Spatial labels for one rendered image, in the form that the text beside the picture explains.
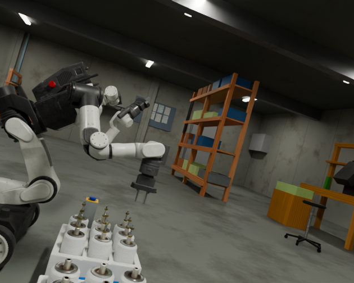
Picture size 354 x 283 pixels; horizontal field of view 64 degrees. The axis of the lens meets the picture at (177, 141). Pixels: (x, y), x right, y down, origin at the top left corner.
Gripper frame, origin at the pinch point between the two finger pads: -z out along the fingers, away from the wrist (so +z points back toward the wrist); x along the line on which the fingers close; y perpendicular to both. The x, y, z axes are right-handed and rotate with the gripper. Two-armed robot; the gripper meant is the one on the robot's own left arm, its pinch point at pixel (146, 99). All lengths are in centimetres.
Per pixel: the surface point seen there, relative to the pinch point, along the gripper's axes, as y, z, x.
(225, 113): -234, -240, -153
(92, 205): -17, 76, 23
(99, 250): -4, 90, 62
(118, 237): -15, 80, 55
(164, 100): -455, -448, -630
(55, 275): 22, 105, 79
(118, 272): -14, 91, 71
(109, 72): -292, -355, -758
